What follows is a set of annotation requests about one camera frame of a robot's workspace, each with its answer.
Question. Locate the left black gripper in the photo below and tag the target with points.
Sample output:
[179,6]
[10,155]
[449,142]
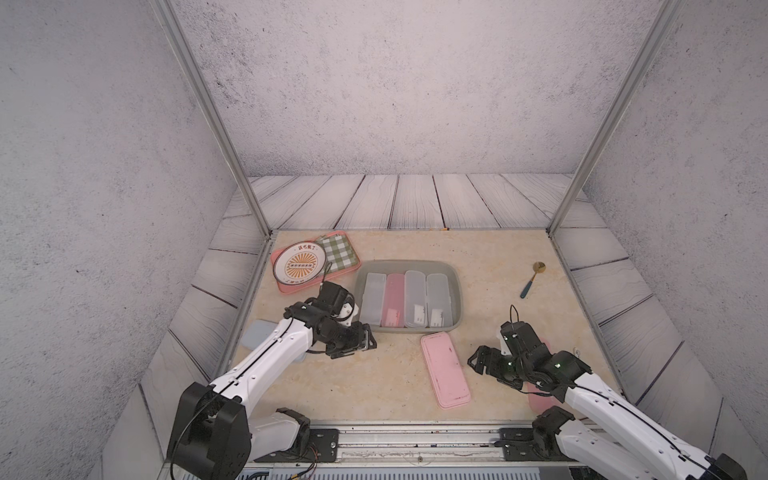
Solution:
[360,340]

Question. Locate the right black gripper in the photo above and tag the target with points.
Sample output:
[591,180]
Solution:
[492,355]

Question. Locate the clear frosted pencil case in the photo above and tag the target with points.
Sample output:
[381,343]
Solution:
[373,299]

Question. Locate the translucent pink pencil case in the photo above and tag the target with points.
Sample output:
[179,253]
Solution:
[394,299]

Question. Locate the grey plastic storage box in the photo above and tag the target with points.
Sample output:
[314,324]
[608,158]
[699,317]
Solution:
[401,266]

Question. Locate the clear pencil case with label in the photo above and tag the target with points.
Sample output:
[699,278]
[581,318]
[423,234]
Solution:
[415,307]

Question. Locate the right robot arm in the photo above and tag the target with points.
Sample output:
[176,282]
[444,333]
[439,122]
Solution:
[640,449]

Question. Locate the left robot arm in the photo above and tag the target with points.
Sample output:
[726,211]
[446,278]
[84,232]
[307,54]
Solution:
[214,437]

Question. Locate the pink pencil case far right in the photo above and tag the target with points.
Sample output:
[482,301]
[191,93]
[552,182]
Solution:
[537,403]

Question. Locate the opaque pink pencil case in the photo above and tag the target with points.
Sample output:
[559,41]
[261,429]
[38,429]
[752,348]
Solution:
[445,371]

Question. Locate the light blue pencil case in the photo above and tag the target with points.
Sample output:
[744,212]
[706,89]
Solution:
[261,336]

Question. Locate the pink plastic tray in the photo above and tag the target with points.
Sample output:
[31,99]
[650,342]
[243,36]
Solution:
[317,280]

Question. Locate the green checked cloth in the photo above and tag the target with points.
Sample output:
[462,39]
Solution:
[340,253]

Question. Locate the round orange patterned plate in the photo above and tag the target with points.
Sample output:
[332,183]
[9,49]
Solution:
[299,263]

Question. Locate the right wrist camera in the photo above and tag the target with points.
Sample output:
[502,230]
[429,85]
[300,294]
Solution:
[518,339]

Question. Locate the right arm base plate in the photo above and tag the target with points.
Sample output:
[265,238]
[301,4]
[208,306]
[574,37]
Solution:
[529,444]

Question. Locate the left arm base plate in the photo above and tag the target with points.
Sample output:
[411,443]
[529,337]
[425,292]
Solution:
[316,445]

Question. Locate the gold spoon teal handle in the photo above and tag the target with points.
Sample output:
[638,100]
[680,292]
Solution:
[538,267]

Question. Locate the aluminium front rail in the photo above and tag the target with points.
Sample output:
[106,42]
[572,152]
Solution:
[417,450]

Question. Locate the left aluminium frame post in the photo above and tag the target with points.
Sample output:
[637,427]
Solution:
[189,66]

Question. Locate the aluminium frame post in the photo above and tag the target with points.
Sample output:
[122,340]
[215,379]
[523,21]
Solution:
[659,30]
[189,66]

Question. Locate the right aluminium frame post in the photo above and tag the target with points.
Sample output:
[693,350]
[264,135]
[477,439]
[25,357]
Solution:
[659,30]

